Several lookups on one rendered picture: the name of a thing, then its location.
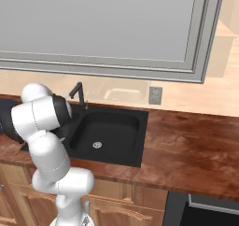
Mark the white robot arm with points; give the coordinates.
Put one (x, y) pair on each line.
(46, 155)

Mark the black double basin sink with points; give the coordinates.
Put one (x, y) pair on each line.
(109, 136)

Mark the black sink tap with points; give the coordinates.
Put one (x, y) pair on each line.
(80, 92)

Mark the grey framed window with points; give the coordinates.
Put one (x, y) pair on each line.
(93, 21)

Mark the wooden cupboard door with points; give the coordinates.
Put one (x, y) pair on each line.
(124, 215)
(34, 209)

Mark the black dishwasher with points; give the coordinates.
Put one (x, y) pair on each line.
(202, 215)

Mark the grey wall socket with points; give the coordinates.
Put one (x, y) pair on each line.
(155, 95)

